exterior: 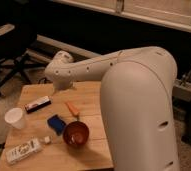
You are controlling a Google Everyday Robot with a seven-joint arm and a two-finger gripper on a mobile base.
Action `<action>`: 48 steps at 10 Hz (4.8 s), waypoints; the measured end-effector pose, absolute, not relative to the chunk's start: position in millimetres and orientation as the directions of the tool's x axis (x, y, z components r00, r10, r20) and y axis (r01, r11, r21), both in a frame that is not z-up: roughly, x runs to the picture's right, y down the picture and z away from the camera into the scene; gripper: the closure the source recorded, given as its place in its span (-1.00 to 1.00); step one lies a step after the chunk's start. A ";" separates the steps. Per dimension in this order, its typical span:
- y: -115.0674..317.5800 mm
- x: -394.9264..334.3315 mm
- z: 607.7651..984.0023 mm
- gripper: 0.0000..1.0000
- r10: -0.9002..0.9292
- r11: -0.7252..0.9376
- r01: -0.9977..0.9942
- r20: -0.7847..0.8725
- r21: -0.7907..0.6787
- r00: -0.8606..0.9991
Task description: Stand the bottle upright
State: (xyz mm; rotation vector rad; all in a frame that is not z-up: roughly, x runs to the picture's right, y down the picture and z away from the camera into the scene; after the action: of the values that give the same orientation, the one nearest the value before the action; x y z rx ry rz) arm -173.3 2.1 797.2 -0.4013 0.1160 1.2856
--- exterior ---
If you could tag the clear plastic bottle with label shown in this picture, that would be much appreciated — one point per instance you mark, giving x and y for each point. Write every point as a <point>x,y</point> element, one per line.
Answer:
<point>26,149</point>

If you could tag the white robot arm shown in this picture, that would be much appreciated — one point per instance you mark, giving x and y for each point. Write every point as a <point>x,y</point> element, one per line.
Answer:
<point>135,100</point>

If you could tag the orange marker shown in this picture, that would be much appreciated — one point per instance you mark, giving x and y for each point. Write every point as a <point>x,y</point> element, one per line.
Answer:
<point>75,112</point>

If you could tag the red bowl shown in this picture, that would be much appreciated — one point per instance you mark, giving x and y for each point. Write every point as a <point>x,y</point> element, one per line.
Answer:
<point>76,134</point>

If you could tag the black and white eraser box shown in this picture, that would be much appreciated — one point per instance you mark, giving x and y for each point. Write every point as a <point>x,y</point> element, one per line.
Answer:
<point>37,104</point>

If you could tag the blue sponge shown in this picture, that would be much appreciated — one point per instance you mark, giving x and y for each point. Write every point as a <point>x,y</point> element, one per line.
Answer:
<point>56,124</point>

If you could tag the white paper cup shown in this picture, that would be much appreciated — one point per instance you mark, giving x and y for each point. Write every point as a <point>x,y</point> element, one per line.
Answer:
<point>15,117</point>

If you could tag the black office chair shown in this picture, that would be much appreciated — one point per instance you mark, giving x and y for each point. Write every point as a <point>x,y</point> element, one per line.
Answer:
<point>16,36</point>

